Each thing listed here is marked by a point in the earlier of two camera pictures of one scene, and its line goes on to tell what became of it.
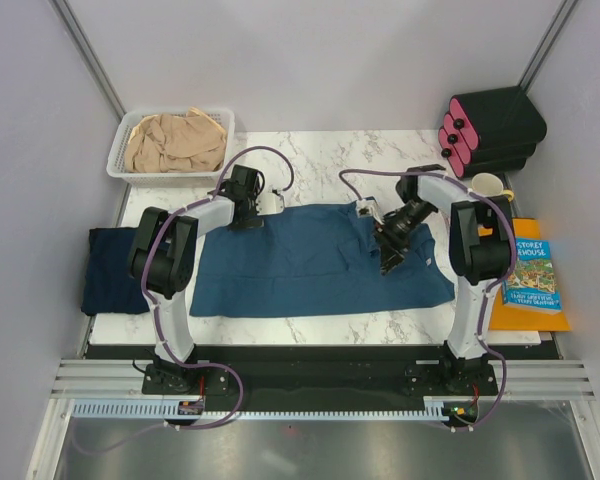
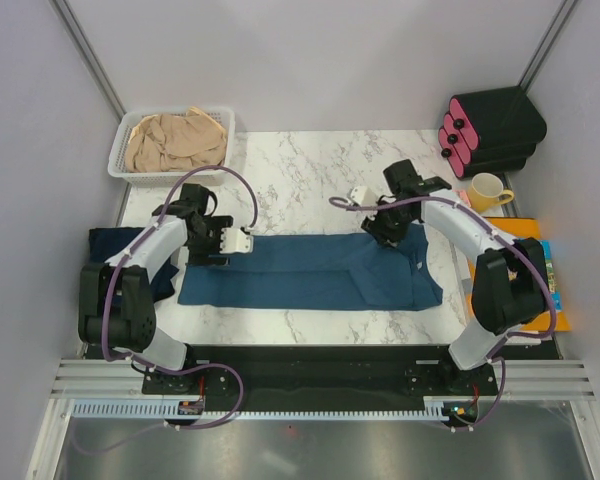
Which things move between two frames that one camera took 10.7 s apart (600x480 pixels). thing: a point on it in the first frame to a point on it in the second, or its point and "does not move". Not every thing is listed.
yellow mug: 488,184 does not move
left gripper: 248,223 to 200,257
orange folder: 504,318 does not move
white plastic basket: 170,147 does not move
